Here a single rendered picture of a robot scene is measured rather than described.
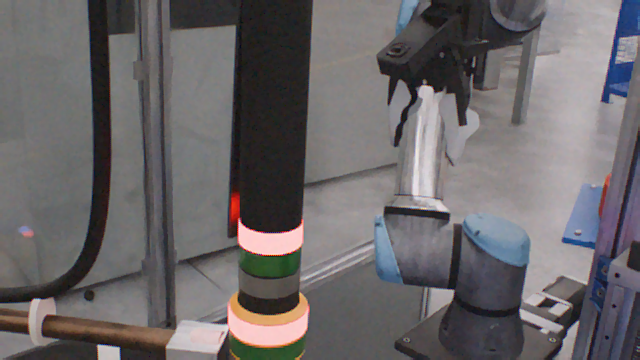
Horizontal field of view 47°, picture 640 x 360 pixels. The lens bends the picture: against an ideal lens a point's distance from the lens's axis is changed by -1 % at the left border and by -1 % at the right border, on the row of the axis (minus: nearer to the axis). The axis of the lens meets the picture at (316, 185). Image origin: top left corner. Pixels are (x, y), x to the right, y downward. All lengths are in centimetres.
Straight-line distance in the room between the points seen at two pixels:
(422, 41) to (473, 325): 61
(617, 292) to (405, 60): 61
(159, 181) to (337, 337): 73
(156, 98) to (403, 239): 46
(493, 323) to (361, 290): 56
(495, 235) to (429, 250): 11
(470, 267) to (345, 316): 60
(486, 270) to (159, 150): 57
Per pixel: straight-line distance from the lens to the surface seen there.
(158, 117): 122
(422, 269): 127
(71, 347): 64
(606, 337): 134
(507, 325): 133
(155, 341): 44
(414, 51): 85
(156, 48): 119
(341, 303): 177
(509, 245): 126
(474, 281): 128
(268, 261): 38
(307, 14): 35
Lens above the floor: 179
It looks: 22 degrees down
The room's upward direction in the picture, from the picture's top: 3 degrees clockwise
